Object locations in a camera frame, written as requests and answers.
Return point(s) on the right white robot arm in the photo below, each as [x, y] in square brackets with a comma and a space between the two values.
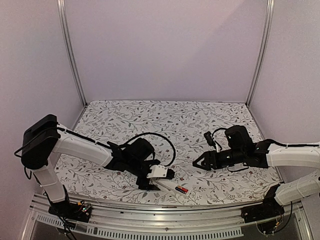
[265, 154]

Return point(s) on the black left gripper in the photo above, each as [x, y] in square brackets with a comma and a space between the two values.
[145, 185]

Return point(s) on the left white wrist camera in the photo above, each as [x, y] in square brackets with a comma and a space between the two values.
[160, 171]

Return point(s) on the aluminium frame post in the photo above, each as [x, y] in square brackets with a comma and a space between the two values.
[270, 5]
[69, 51]

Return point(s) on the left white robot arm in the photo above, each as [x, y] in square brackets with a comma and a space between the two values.
[47, 136]

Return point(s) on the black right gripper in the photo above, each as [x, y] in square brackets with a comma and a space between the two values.
[208, 156]

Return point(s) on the floral patterned table mat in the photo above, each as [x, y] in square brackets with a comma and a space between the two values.
[176, 130]

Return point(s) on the white remote control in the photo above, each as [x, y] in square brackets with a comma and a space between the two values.
[170, 186]

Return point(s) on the left aluminium frame post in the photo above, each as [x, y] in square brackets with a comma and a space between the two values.
[69, 51]

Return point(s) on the right aluminium frame post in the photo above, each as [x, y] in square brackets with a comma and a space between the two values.
[270, 5]

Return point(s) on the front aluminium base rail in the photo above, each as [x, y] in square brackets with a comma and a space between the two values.
[116, 220]

